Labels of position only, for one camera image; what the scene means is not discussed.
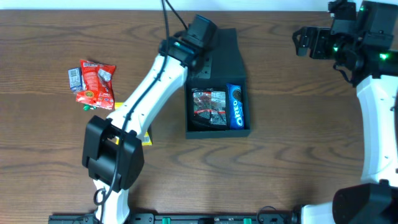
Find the black Haribo candy bag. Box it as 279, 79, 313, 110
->
192, 88, 228, 130

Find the small blue white packet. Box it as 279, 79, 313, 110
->
68, 68, 83, 93

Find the yellow snack bag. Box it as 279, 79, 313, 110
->
114, 102, 153, 146

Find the small green wrapped candy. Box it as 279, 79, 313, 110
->
83, 105, 96, 111

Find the blue Oreo cookie pack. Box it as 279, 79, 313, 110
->
226, 83, 244, 130

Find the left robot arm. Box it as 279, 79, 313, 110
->
82, 37, 217, 223

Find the red candy bag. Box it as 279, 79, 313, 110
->
76, 60, 116, 110

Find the dark green lidded box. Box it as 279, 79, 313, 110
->
185, 29, 251, 139

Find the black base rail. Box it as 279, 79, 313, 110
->
48, 213, 301, 224

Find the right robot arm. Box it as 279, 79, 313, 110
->
289, 1, 397, 223

